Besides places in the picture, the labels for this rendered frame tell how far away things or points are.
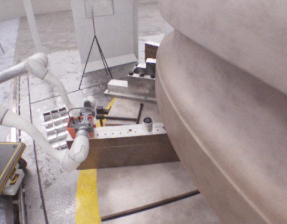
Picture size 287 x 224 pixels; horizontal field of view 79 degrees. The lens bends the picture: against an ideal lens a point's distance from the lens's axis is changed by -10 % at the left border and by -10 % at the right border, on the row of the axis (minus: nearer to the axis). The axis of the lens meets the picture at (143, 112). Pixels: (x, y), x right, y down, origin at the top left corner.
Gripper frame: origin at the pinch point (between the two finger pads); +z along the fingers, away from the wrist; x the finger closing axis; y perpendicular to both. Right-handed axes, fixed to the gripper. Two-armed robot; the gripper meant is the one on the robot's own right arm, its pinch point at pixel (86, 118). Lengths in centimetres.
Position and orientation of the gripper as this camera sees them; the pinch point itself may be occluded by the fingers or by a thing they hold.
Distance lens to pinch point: 147.8
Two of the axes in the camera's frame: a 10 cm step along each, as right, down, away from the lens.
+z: -1.2, -6.0, 7.9
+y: 0.0, -8.0, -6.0
